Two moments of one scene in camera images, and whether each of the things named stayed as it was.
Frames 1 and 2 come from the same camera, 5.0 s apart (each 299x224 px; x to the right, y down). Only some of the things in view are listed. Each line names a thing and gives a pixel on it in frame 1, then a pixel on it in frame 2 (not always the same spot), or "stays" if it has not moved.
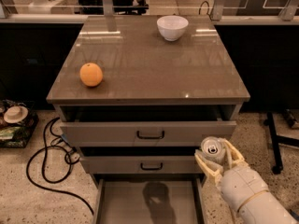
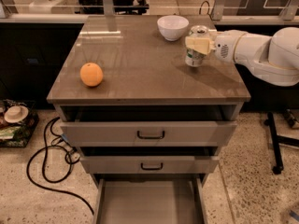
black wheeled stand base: x=275 y=141 stays
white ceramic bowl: x=172 y=27 stays
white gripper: x=242 y=185 → x=224 y=47
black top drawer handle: x=150 y=137 stays
